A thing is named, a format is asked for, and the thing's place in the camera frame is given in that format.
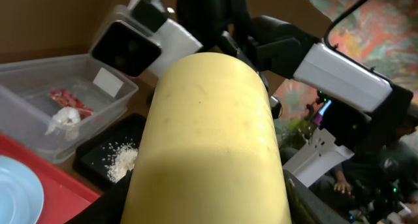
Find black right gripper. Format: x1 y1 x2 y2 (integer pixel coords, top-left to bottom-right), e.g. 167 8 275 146
218 15 321 87

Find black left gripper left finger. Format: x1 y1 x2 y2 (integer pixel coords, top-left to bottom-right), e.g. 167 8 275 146
65 171 133 224

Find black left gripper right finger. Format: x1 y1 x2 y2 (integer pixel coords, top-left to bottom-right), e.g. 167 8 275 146
283 170 349 224

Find rice food leftovers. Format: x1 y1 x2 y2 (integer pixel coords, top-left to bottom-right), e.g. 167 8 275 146
104 144 138 183

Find white tissue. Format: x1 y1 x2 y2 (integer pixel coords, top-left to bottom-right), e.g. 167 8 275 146
45 106 81 135

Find yellow plastic cup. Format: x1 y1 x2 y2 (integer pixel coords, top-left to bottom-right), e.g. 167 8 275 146
121 52 291 223

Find red snack wrapper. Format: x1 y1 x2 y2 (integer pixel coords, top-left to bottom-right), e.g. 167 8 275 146
48 89 93 119

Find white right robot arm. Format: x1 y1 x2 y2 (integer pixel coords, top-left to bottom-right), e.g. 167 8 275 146
219 16 413 152

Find black food waste tray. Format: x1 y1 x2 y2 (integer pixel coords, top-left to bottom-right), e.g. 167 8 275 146
72 112 147 191

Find red plastic tray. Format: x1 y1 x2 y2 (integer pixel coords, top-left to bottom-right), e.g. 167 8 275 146
1 135 99 223

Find light blue plate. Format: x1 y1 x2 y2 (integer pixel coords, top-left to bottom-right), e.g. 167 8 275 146
1 155 44 224

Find clear plastic bin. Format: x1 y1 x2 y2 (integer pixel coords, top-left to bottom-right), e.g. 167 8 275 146
1 54 138 163

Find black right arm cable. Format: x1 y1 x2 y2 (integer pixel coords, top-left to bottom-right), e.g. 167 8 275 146
323 0 383 50

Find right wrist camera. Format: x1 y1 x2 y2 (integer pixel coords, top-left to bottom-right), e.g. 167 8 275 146
89 5 203 78

